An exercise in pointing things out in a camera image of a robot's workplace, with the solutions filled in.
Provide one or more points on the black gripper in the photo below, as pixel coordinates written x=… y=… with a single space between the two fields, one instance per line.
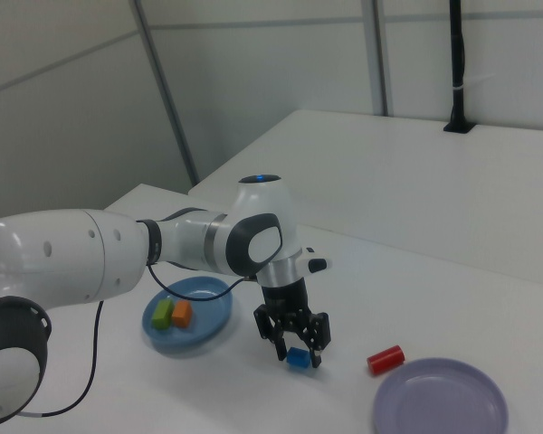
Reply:
x=285 y=298

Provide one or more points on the blue cube block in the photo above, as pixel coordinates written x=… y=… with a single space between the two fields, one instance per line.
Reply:
x=298 y=359

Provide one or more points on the red cylinder block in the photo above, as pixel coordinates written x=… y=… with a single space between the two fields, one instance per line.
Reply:
x=384 y=360

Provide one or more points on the orange rectangular block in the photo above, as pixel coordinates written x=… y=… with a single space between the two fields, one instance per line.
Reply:
x=182 y=315

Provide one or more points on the green rectangular block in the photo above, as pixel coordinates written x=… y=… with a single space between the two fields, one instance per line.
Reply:
x=162 y=315

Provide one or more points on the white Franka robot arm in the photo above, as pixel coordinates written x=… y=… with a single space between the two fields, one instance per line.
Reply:
x=72 y=257

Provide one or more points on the blue plastic plate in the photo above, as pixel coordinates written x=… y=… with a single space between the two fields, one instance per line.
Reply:
x=208 y=312

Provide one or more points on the lilac plastic plate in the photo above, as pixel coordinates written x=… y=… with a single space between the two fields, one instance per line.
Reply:
x=439 y=398

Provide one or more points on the black clamped pole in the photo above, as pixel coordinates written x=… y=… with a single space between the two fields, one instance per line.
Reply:
x=457 y=68

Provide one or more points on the grey partition post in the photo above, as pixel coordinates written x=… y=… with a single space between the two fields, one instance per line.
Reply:
x=382 y=54
x=165 y=90

